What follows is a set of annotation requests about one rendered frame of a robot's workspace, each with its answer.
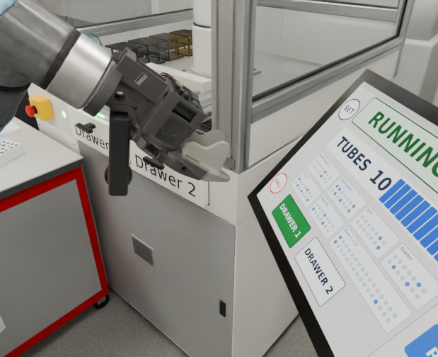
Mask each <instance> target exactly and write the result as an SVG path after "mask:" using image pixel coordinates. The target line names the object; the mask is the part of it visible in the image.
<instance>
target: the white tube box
mask: <svg viewBox="0 0 438 357"><path fill-rule="evenodd" d="M5 145H7V146H8V149H9V150H8V151H5V150H4V146H5ZM22 154H25V151H24V148H23V144H22V143H20V142H14V141H11V140H6V139H4V140H1V141H0V166H3V165H4V164H6V163H8V162H10V161H11V160H13V159H15V158H17V157H19V156H20V155H22Z"/></svg>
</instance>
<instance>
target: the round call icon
mask: <svg viewBox="0 0 438 357"><path fill-rule="evenodd" d="M290 182H291V180H290V178H289V177H288V175H287V174H286V172H285V171H284V169H283V168H282V170H281V171H280V172H279V173H278V174H277V175H276V176H275V177H274V178H273V179H272V180H271V181H270V182H269V184H267V187H268V189H269V191H270V192H271V194H272V197H273V198H275V197H276V196H277V195H278V194H279V193H280V192H281V191H282V190H283V189H284V188H285V187H286V186H287V185H288V184H289V183H290Z"/></svg>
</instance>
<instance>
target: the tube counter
mask: <svg viewBox="0 0 438 357"><path fill-rule="evenodd" d="M361 184H362V185H363V187H364V188H365V189H366V190H367V191H368V192H369V193H370V194H371V195H372V196H373V197H374V199H375V200H376V201H377V202H378V203H379V204H380V205H381V206H382V207H383V208H384V210H385V211H386V212H387V213H388V214H389V215H390V216H391V217H392V218H393V219H394V220H395V221H396V222H397V223H398V224H399V225H400V226H401V227H402V228H403V229H404V230H405V232H406V233H407V234H408V235H409V236H410V237H411V238H412V239H413V240H414V241H415V243H416V244H417V245H418V246H419V247H420V248H421V249H422V250H423V251H424V252H425V253H426V255H428V256H429V257H430V258H431V260H433V262H435V264H436V265H437V266H438V207H437V206H436V205H435V204H434V203H433V202H432V201H431V200H429V199H428V198H427V197H426V196H425V195H423V194H422V193H421V192H420V191H419V190H418V189H416V187H414V185H412V184H411V183H410V182H409V181H408V180H406V179H405V178H404V177H403V176H402V175H400V174H399V173H398V172H397V171H396V170H395V169H394V168H393V167H392V166H391V165H389V164H388V163H387V162H386V161H385V162H384V163H383V164H382V165H380V166H379V167H378V168H377V169H376V170H375V171H374V172H373V173H372V174H371V175H370V176H369V177H368V178H366V179H365V180H364V181H363V182H362V183H361Z"/></svg>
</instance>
